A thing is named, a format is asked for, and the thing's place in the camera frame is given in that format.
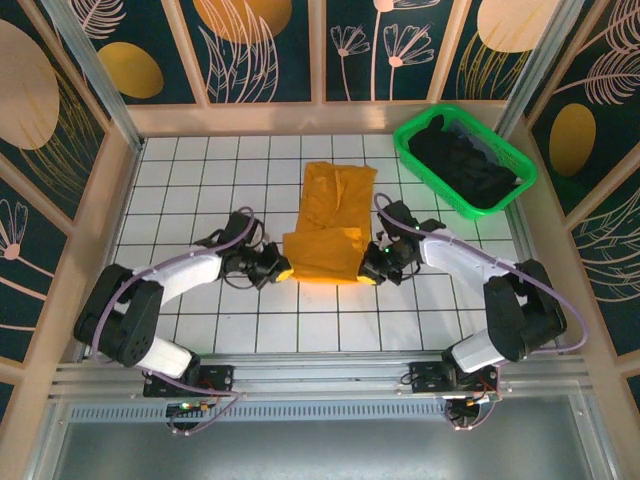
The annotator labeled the black garment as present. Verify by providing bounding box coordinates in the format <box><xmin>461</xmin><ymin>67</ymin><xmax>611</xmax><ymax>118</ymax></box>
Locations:
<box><xmin>407</xmin><ymin>113</ymin><xmax>519</xmax><ymax>210</ymax></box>

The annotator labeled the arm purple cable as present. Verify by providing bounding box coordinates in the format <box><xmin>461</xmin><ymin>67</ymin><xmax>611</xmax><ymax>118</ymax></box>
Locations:
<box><xmin>92</xmin><ymin>205</ymin><xmax>259</xmax><ymax>436</ymax></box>
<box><xmin>373</xmin><ymin>192</ymin><xmax>587</xmax><ymax>431</ymax></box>

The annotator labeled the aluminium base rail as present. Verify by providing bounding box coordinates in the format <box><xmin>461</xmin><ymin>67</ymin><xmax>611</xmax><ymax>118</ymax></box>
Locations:
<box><xmin>47</xmin><ymin>352</ymin><xmax>591</xmax><ymax>401</ymax></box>

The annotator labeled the green plastic basket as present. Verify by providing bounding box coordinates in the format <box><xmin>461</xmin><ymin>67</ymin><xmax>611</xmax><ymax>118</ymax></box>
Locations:
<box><xmin>392</xmin><ymin>104</ymin><xmax>539</xmax><ymax>221</ymax></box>

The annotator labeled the grey-blue garment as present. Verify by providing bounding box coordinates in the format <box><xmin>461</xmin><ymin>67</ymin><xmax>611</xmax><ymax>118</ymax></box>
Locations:
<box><xmin>447</xmin><ymin>122</ymin><xmax>501</xmax><ymax>164</ymax></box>

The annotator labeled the vented metal strip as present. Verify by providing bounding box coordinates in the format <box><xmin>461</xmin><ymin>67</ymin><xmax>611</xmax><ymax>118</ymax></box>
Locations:
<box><xmin>64</xmin><ymin>402</ymin><xmax>576</xmax><ymax>424</ymax></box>

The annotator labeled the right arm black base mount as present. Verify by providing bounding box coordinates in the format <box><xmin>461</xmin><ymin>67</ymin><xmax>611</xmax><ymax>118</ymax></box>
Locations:
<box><xmin>408</xmin><ymin>359</ymin><xmax>501</xmax><ymax>401</ymax></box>

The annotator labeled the aluminium corner post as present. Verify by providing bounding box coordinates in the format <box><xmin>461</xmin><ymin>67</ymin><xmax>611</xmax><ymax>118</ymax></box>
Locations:
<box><xmin>492</xmin><ymin>0</ymin><xmax>584</xmax><ymax>146</ymax></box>
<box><xmin>39</xmin><ymin>0</ymin><xmax>146</xmax><ymax>151</ymax></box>

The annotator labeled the orange t-shirt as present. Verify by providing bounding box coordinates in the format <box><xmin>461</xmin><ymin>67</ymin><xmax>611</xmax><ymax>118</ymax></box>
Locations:
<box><xmin>282</xmin><ymin>160</ymin><xmax>379</xmax><ymax>286</ymax></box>

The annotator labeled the grey metal sheet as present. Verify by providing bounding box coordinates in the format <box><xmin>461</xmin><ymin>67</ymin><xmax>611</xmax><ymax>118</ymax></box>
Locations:
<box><xmin>49</xmin><ymin>419</ymin><xmax>604</xmax><ymax>480</ymax></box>

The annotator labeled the small circuit board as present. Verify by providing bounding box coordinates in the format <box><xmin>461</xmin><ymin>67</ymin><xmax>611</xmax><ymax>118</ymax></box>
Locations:
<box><xmin>167</xmin><ymin>401</ymin><xmax>214</xmax><ymax>416</ymax></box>
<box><xmin>447</xmin><ymin>393</ymin><xmax>501</xmax><ymax>409</ymax></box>

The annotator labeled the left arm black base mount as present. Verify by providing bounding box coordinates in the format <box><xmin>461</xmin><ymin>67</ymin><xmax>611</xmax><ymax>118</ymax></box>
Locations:
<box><xmin>142</xmin><ymin>362</ymin><xmax>236</xmax><ymax>399</ymax></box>

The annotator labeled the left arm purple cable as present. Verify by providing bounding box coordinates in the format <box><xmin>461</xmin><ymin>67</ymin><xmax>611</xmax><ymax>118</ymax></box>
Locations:
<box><xmin>92</xmin><ymin>205</ymin><xmax>259</xmax><ymax>436</ymax></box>

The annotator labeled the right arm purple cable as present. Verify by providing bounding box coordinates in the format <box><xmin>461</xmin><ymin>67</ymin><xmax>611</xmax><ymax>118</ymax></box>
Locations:
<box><xmin>373</xmin><ymin>192</ymin><xmax>587</xmax><ymax>431</ymax></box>

